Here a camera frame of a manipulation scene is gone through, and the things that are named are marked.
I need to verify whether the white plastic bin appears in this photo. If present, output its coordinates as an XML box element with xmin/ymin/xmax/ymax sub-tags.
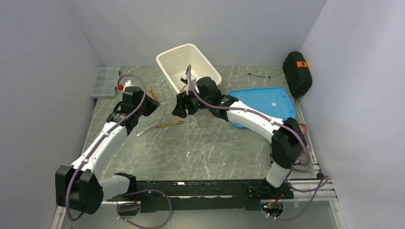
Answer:
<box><xmin>155</xmin><ymin>43</ymin><xmax>222</xmax><ymax>95</ymax></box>

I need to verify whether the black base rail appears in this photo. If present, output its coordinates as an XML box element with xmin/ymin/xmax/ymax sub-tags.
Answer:
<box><xmin>109</xmin><ymin>179</ymin><xmax>294</xmax><ymax>213</ymax></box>

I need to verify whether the silver wrench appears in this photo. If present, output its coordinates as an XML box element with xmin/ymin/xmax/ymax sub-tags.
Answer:
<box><xmin>248</xmin><ymin>73</ymin><xmax>271</xmax><ymax>79</ymax></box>

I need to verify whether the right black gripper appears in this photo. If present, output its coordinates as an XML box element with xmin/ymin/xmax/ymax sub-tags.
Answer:
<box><xmin>172</xmin><ymin>86</ymin><xmax>212</xmax><ymax>119</ymax></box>

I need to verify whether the red tape measure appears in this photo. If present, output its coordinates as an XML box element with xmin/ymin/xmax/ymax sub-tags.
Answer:
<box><xmin>299</xmin><ymin>124</ymin><xmax>307</xmax><ymax>135</ymax></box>

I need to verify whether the grey tool set tray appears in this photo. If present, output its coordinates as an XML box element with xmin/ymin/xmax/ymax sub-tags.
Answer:
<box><xmin>267</xmin><ymin>123</ymin><xmax>314</xmax><ymax>172</ymax></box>

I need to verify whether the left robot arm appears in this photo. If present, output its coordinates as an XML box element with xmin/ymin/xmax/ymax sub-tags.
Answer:
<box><xmin>55</xmin><ymin>86</ymin><xmax>160</xmax><ymax>214</ymax></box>

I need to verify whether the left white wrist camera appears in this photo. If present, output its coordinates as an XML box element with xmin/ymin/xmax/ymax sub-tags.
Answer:
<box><xmin>117</xmin><ymin>80</ymin><xmax>132</xmax><ymax>92</ymax></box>

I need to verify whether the brown test tube brush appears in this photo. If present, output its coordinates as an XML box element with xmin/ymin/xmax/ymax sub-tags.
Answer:
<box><xmin>148</xmin><ymin>88</ymin><xmax>166</xmax><ymax>118</ymax></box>

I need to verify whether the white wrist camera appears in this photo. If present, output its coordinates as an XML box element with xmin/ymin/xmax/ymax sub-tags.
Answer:
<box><xmin>180</xmin><ymin>74</ymin><xmax>197</xmax><ymax>94</ymax></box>
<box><xmin>117</xmin><ymin>80</ymin><xmax>132</xmax><ymax>92</ymax></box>

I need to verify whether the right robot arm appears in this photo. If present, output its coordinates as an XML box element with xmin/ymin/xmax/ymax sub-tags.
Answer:
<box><xmin>172</xmin><ymin>75</ymin><xmax>307</xmax><ymax>198</ymax></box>

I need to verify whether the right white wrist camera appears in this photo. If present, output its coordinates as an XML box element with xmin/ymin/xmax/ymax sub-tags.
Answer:
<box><xmin>180</xmin><ymin>74</ymin><xmax>197</xmax><ymax>94</ymax></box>

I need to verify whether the black tool case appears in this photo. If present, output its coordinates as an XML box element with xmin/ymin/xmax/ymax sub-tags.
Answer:
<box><xmin>282</xmin><ymin>52</ymin><xmax>313</xmax><ymax>98</ymax></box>

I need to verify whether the clear compartment organizer box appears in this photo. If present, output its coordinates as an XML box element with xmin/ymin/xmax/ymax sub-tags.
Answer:
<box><xmin>89</xmin><ymin>67</ymin><xmax>121</xmax><ymax>99</ymax></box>

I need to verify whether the blue plastic tray lid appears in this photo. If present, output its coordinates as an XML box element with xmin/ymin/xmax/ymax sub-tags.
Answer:
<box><xmin>228</xmin><ymin>87</ymin><xmax>297</xmax><ymax>120</ymax></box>

